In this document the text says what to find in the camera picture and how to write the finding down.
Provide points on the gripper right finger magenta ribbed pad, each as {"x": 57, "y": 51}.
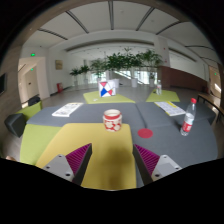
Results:
{"x": 151, "y": 166}

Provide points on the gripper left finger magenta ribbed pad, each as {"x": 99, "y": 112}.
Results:
{"x": 71, "y": 167}

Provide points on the distant clear water bottle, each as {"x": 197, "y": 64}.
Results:
{"x": 159, "y": 87}

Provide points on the red round coaster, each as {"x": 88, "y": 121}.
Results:
{"x": 145, "y": 133}

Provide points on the yellow table mat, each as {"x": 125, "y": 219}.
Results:
{"x": 111, "y": 165}

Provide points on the left printed paper sheet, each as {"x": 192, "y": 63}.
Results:
{"x": 66, "y": 110}

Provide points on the printed paper sheet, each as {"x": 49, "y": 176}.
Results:
{"x": 66, "y": 110}
{"x": 170, "y": 108}

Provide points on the clear bottle, red cap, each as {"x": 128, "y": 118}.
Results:
{"x": 189, "y": 118}

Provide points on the red white floral cup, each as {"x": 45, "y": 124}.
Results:
{"x": 112, "y": 120}

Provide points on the right printed paper sheet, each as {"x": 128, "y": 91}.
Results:
{"x": 170, "y": 108}

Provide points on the black chair at left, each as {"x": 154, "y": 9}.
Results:
{"x": 15, "y": 124}

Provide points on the red fire extinguisher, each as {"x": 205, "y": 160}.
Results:
{"x": 59, "y": 87}

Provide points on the white red blue cube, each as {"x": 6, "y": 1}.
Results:
{"x": 107, "y": 88}

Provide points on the green potted plants row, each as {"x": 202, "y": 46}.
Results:
{"x": 126, "y": 61}

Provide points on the yellow framed wall picture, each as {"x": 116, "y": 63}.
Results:
{"x": 58, "y": 64}

